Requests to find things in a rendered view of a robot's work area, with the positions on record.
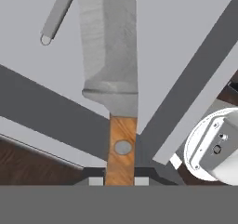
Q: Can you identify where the grey bar cupboard handle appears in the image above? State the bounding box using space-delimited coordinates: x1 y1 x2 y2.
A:
40 0 78 46

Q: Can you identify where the grey cupboard door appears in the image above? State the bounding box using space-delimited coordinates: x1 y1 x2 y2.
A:
0 0 238 135
0 115 108 170
152 43 238 166

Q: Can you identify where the wooden-handled kitchen knife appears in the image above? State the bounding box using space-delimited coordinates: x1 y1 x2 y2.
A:
75 0 139 187

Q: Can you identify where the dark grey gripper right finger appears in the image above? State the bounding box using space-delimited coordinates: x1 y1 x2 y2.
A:
133 166 171 187

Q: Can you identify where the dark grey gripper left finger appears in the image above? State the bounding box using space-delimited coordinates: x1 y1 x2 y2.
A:
73 166 107 187

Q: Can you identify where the white round object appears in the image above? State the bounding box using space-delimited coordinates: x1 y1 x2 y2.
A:
183 107 238 186

